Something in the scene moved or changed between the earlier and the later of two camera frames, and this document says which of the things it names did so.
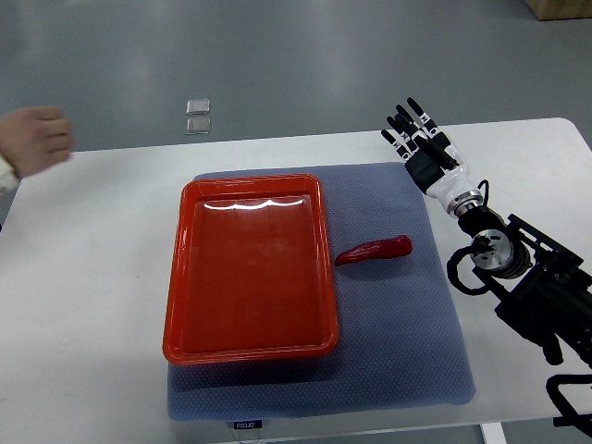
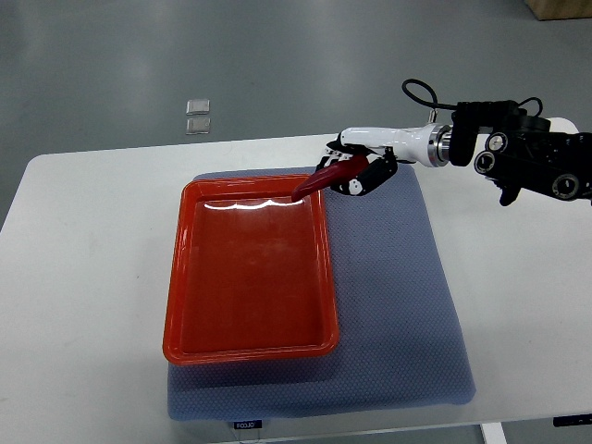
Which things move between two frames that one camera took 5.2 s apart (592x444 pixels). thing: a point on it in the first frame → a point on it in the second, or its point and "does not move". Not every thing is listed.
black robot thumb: (439, 154) → (376, 172)
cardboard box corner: (547, 10) does not move
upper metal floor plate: (198, 106) does not move
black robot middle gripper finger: (417, 127) → (349, 148)
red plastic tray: (251, 270) does not move
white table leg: (494, 433) does not move
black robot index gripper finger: (426, 122) → (332, 156)
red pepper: (400, 245) → (342, 170)
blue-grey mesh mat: (400, 342) does not move
